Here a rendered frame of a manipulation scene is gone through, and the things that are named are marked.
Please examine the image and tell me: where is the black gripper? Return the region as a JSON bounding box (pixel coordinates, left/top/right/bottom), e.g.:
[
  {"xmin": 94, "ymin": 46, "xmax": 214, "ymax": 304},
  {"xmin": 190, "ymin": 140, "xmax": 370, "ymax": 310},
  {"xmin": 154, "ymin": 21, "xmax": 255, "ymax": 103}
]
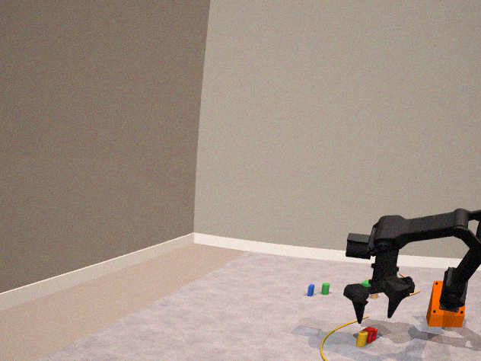
[{"xmin": 343, "ymin": 262, "xmax": 415, "ymax": 324}]

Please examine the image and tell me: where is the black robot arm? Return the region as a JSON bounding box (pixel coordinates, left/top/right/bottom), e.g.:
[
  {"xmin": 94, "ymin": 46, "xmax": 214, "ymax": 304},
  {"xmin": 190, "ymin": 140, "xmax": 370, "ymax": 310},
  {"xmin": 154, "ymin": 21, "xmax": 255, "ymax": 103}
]
[{"xmin": 345, "ymin": 208, "xmax": 481, "ymax": 312}]

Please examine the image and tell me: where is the green cylinder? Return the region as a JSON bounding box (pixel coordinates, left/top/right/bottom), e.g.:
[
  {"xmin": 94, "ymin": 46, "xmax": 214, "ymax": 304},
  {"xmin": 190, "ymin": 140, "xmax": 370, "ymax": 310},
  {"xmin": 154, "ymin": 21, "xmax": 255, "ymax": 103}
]
[{"xmin": 321, "ymin": 283, "xmax": 330, "ymax": 295}]

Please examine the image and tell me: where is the small blue block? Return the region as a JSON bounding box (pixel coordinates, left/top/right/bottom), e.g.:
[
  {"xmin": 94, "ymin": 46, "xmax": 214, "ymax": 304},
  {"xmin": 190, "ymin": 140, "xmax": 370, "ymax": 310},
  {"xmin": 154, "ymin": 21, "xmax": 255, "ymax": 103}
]
[{"xmin": 307, "ymin": 284, "xmax": 315, "ymax": 296}]

